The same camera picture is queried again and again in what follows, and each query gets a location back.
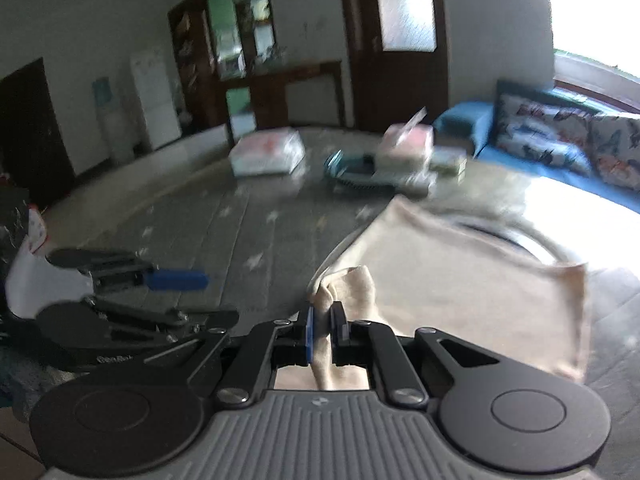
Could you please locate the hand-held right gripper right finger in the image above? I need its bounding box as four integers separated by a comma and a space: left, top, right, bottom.
329, 301, 502, 407

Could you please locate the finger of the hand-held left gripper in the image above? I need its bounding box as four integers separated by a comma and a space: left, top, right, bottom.
94, 302, 241, 347
90, 262, 209, 292

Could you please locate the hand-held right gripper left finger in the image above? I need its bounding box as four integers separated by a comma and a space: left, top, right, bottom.
144, 305, 316, 407

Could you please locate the cream knit garment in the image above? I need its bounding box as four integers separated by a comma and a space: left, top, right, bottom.
275, 195, 593, 393

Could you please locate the dark wooden door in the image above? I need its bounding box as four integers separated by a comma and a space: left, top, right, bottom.
0, 57, 77, 211

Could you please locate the white plastic wrapped package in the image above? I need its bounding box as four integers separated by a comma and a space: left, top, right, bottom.
229, 129, 307, 177

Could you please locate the teal and black brush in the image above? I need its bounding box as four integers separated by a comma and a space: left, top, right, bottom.
324, 150, 397, 192

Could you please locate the water dispenser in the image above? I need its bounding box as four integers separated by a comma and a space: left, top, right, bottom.
92, 76, 137, 162

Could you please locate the white refrigerator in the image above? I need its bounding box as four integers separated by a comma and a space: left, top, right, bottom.
130, 45, 183, 152

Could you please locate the small green box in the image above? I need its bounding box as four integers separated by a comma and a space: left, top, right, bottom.
431, 149, 469, 182

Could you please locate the pink tissue box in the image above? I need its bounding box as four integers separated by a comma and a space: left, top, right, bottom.
377, 107, 435, 161

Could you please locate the round black induction cooker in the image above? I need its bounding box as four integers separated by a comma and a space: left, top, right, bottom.
450, 215, 573, 267

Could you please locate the dark wooden cabinet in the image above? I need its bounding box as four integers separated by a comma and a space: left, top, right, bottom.
167, 0, 347, 133

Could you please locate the blue sofa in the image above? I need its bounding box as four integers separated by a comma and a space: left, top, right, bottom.
432, 80, 640, 211

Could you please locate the flat butterfly print cushion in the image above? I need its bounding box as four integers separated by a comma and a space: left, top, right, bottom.
495, 92, 596, 176

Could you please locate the large butterfly print cushion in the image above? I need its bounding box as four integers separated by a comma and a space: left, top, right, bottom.
587, 112, 640, 191

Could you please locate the wooden door with frosted glass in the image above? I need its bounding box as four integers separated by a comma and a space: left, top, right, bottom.
337, 0, 451, 128

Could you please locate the window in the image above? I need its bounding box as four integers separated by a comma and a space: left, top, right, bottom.
542, 0, 640, 111

